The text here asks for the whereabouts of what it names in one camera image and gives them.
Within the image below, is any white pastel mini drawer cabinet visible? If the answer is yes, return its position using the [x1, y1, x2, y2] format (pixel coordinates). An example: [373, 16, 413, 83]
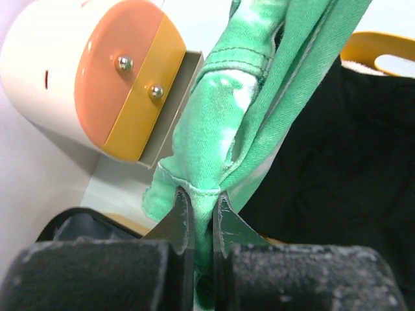
[1, 1, 203, 168]

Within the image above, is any yellow Pikachu suitcase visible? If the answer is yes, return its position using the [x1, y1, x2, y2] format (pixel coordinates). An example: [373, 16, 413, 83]
[37, 207, 148, 242]

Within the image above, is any black shirt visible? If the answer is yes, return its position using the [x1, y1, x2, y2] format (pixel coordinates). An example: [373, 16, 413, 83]
[241, 62, 414, 291]

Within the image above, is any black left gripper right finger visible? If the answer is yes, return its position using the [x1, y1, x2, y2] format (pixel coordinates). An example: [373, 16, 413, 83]
[213, 193, 407, 310]

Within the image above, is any white towel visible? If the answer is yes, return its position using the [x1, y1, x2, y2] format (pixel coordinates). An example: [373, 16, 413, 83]
[341, 60, 387, 76]

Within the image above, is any yellow plastic basket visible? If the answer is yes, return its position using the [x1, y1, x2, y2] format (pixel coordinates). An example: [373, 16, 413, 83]
[340, 31, 414, 78]

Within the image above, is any green white packet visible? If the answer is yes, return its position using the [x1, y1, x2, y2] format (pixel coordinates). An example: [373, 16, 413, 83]
[142, 1, 369, 310]

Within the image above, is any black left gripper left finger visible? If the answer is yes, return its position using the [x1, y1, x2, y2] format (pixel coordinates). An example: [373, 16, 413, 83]
[1, 187, 195, 310]

